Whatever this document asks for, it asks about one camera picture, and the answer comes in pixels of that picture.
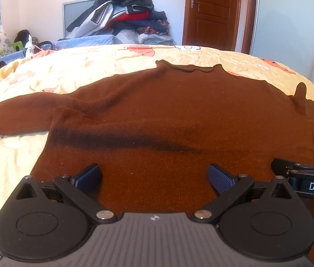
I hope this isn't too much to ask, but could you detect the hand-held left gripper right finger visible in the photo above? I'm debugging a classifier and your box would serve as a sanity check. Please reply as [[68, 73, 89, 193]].
[[194, 164, 295, 224]]

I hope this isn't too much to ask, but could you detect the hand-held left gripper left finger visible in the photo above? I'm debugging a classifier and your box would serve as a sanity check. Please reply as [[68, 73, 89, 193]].
[[15, 164, 118, 224]]

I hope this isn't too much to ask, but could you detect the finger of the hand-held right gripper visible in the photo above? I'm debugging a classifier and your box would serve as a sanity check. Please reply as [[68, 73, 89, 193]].
[[271, 158, 314, 176]]

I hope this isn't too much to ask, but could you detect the brown knit sweater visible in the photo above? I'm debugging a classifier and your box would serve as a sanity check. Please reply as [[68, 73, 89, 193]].
[[0, 61, 314, 267]]

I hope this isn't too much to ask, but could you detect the pile of mixed clothes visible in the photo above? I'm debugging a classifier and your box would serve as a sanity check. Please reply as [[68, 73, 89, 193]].
[[66, 0, 171, 45]]

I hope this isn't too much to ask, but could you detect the yellow printed bed sheet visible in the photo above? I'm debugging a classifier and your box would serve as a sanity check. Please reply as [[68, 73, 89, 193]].
[[0, 44, 314, 267]]

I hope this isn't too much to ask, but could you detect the blue quilted blanket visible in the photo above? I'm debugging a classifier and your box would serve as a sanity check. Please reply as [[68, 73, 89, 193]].
[[0, 35, 124, 64]]

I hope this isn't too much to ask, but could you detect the white plastic bag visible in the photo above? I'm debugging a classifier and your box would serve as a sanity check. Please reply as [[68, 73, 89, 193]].
[[23, 34, 39, 59]]

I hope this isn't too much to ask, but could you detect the green plastic stool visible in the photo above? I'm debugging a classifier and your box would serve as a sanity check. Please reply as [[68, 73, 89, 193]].
[[0, 41, 24, 55]]

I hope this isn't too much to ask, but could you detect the dark plush toy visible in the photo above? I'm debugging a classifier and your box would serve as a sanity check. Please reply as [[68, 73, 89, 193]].
[[14, 30, 31, 45]]

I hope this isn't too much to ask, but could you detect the grey framed panel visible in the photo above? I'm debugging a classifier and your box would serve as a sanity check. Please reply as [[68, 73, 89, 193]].
[[62, 0, 99, 38]]

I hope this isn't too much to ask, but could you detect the brown wooden door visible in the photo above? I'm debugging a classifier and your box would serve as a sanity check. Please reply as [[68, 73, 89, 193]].
[[182, 0, 242, 51]]

